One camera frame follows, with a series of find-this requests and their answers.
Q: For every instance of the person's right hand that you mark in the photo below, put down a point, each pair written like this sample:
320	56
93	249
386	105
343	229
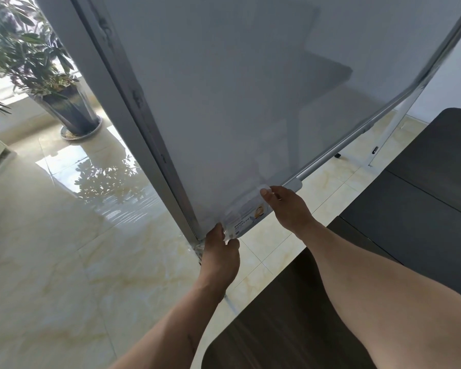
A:
290	209

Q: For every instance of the person's left hand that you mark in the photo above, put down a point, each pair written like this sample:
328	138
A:
219	256

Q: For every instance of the person's right thumb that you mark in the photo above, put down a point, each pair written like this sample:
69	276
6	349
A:
267	197

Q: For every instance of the person's left thumb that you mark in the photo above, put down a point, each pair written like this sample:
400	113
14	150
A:
232	247

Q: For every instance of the person's left forearm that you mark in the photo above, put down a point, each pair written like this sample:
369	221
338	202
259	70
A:
165	326

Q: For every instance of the person's right forearm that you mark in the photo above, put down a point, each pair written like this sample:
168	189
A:
384	288

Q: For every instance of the white whiteboard on stand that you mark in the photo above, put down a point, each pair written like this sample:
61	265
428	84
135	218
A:
253	92

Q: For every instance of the dark wooden table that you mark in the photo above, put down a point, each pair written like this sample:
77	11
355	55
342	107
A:
368	257

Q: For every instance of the dark glazed plant pot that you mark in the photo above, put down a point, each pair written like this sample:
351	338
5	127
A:
71	111

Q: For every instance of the green potted plant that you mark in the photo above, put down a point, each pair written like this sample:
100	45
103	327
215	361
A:
21	49

